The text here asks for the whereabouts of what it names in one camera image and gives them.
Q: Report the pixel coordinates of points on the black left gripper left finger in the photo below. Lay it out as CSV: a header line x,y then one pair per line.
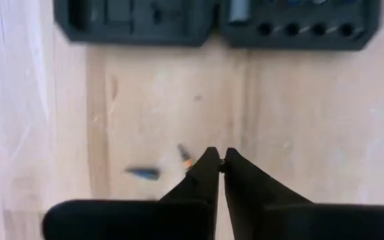
x,y
128,220

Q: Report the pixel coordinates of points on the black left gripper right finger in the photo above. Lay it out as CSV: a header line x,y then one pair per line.
x,y
295,221

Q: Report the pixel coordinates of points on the blue-banded screwdriver bit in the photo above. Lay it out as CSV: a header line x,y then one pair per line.
x,y
143,172

